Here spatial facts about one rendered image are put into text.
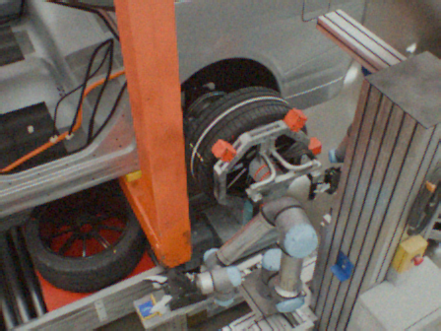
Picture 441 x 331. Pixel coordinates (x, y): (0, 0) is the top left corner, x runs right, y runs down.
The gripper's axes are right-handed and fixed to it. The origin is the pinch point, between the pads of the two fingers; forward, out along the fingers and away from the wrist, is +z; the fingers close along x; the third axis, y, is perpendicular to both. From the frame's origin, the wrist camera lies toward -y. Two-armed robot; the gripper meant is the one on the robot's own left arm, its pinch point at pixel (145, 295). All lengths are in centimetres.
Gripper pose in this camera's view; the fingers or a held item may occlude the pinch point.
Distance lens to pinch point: 206.0
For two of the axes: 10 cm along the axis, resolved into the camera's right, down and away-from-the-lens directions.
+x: -2.8, -6.0, 7.5
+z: -9.6, 2.1, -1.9
